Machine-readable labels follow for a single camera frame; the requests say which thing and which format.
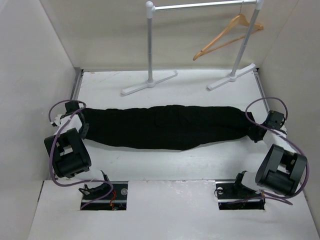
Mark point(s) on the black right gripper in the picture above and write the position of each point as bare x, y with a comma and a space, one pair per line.
253, 129

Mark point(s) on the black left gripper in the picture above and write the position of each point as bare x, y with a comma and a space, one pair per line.
83, 133

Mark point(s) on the black trousers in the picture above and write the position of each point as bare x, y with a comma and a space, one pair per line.
170, 127

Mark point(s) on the wooden clothes hanger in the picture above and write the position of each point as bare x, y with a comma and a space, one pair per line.
238, 20

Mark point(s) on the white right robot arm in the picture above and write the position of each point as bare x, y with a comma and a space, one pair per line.
282, 167

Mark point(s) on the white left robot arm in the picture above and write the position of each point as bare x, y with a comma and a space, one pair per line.
68, 156

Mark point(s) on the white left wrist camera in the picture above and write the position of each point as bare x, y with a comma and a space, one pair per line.
58, 120

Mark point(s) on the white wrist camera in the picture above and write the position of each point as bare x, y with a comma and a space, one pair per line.
58, 120
283, 130

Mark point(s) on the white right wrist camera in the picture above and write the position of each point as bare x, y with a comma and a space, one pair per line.
283, 130

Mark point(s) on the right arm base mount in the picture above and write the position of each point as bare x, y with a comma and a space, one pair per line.
232, 195

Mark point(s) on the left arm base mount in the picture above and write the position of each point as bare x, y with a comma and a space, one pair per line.
102, 197

